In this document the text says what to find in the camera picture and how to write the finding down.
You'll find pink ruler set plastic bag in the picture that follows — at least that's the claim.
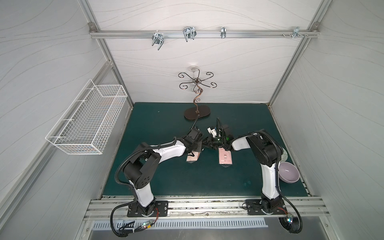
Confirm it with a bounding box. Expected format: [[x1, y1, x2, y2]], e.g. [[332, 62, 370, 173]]
[[186, 151, 201, 163]]

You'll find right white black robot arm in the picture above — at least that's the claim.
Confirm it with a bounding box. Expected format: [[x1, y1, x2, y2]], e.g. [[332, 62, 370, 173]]
[[203, 128, 283, 215]]

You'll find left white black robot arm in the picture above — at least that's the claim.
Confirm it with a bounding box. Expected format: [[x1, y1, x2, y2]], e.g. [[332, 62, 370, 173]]
[[115, 127, 203, 216]]

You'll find pink flat package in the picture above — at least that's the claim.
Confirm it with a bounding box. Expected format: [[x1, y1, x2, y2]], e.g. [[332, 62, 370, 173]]
[[219, 148, 233, 168]]

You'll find brown metal hook stand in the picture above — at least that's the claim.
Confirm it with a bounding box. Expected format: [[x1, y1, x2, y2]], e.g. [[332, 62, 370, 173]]
[[178, 66, 218, 121]]

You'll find green patterned plate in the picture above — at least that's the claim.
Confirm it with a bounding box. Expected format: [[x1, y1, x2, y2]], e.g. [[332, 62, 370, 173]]
[[281, 149, 288, 162]]

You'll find lilac bowl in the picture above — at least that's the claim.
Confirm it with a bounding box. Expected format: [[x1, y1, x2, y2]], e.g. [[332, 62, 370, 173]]
[[279, 162, 300, 184]]

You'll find white vent strip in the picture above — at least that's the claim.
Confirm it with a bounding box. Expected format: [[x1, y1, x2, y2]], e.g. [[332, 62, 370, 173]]
[[92, 218, 268, 231]]

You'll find metal clamp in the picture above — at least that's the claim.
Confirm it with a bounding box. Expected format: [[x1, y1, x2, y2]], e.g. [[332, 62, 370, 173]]
[[183, 27, 197, 42], [152, 33, 164, 51], [282, 27, 309, 39], [221, 27, 227, 39]]

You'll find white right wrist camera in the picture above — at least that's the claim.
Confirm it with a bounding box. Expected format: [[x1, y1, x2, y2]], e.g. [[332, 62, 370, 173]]
[[207, 128, 218, 138]]

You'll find left black corrugated cable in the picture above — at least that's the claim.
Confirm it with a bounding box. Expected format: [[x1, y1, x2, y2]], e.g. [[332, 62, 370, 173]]
[[109, 136, 187, 238]]

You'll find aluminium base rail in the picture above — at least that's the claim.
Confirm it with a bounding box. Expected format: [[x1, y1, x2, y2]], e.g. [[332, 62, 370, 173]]
[[84, 196, 330, 220]]

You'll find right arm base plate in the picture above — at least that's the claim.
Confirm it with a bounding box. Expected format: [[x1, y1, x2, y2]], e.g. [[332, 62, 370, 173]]
[[242, 199, 288, 216]]

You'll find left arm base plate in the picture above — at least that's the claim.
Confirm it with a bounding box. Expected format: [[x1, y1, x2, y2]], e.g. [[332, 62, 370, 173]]
[[127, 200, 169, 218]]

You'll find white wire basket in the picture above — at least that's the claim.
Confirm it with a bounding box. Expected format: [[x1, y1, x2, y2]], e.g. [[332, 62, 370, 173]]
[[45, 80, 128, 155]]

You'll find aluminium cross rail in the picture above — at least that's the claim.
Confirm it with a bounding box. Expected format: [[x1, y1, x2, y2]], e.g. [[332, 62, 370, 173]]
[[90, 29, 320, 39]]

